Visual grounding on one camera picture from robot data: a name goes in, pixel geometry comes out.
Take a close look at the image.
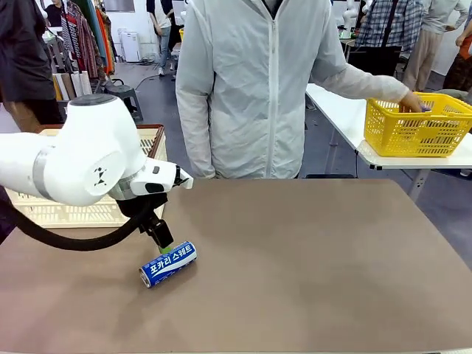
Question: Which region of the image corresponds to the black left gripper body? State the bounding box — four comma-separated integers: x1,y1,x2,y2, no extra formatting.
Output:
117,193,169,226

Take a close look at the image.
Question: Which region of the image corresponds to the white paper roll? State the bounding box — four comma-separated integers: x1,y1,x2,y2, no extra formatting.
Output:
79,71,93,96
70,72,84,99

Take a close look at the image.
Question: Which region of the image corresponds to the bystander in orange top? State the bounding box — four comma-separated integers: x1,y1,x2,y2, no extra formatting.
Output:
442,21,472,91

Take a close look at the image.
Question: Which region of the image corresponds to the person's right forearm white sleeve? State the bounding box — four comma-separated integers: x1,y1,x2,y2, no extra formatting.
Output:
176,88,218,180

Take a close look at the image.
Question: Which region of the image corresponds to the white air purifier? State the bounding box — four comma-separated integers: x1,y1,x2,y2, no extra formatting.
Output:
120,31,141,63

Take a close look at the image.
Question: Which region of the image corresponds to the bystander in black shirt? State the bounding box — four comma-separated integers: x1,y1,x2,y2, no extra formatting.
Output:
46,0,66,27

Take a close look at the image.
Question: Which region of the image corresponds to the person's left forearm white sleeve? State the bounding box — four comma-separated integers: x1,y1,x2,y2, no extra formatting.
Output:
313,64,411,105

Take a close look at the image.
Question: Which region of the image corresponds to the bystander in plaid shirt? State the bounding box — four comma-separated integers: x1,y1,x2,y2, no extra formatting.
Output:
355,0,425,52

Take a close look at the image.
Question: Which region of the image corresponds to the blue Pocari Sweat can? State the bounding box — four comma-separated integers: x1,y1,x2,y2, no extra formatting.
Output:
138,240,198,289

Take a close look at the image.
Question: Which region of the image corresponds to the patterned hanging garment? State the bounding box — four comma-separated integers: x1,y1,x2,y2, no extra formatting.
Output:
60,1,100,79

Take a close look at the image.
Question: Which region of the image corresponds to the brown paper roll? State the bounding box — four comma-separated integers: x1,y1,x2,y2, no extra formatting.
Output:
60,72,77,100

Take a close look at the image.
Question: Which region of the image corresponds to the bystander in beige trousers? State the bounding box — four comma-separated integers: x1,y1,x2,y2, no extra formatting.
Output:
401,0,469,93

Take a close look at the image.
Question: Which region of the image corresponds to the grey plastic stool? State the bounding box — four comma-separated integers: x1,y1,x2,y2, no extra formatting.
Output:
105,84,144,122

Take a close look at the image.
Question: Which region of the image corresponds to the orange hanging garment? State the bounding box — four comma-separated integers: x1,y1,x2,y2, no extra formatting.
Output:
96,7,116,75

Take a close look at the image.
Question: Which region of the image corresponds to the black chair back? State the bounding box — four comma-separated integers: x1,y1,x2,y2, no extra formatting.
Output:
348,46,403,78

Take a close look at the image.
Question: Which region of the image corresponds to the person torso in white jacket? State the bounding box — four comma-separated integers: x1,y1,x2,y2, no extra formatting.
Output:
176,0,355,181

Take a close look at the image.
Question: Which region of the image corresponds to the person's left hand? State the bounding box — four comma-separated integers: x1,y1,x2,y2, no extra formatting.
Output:
398,91,427,114

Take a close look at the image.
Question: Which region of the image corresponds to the bystander in dark clothes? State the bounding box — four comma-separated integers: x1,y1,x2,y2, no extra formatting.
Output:
0,0,66,133

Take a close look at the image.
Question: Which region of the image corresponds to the grey storage bin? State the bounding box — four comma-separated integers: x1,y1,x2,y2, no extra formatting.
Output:
57,98,72,123

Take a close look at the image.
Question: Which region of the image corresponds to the black sleeved left arm cable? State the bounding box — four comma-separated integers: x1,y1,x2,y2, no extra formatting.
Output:
0,186,169,251

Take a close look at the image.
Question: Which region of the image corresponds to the white side table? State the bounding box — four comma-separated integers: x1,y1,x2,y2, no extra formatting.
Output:
305,83,472,202

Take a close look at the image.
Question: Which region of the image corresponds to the bystander in jeans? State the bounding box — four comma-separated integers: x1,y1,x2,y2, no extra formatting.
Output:
146,0,175,77

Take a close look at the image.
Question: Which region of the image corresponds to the yellow plastic shopping basket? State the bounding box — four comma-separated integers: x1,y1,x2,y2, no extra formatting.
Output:
364,91,472,159

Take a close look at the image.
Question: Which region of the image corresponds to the beige basket with brown rim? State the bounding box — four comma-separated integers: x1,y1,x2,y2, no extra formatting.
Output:
3,124,167,229

